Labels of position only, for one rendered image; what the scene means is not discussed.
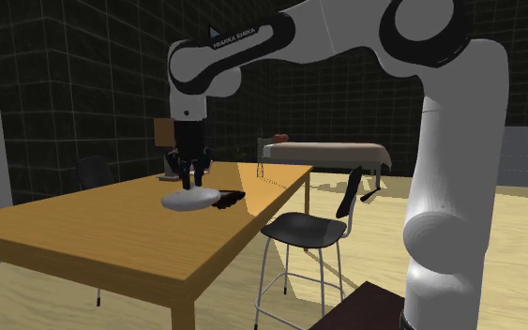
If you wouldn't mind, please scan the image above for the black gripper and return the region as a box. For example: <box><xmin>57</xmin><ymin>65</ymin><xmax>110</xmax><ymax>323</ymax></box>
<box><xmin>167</xmin><ymin>119</ymin><xmax>214</xmax><ymax>191</ymax></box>

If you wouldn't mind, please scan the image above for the white round plate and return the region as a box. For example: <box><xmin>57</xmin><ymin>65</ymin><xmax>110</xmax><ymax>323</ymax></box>
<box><xmin>160</xmin><ymin>187</ymin><xmax>223</xmax><ymax>213</ymax></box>

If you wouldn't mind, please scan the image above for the dark flat object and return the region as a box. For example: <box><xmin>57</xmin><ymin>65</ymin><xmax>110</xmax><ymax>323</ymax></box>
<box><xmin>211</xmin><ymin>189</ymin><xmax>247</xmax><ymax>211</ymax></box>

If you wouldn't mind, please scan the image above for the brown square lamp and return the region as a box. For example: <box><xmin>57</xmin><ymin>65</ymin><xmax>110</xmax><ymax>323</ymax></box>
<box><xmin>153</xmin><ymin>117</ymin><xmax>179</xmax><ymax>182</ymax></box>

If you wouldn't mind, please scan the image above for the wooden table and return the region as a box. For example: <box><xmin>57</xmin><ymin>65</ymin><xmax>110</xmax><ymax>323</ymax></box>
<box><xmin>0</xmin><ymin>160</ymin><xmax>314</xmax><ymax>330</ymax></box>

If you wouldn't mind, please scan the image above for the black chair with metal legs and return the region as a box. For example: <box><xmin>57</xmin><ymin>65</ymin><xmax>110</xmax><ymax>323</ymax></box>
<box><xmin>252</xmin><ymin>166</ymin><xmax>365</xmax><ymax>330</ymax></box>

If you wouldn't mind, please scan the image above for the bed with beige cover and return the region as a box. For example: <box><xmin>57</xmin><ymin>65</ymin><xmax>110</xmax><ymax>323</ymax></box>
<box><xmin>257</xmin><ymin>133</ymin><xmax>393</xmax><ymax>191</ymax></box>

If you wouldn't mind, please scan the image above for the dark robot stand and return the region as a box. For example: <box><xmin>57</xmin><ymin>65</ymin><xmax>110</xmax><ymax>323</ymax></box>
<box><xmin>308</xmin><ymin>280</ymin><xmax>406</xmax><ymax>330</ymax></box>

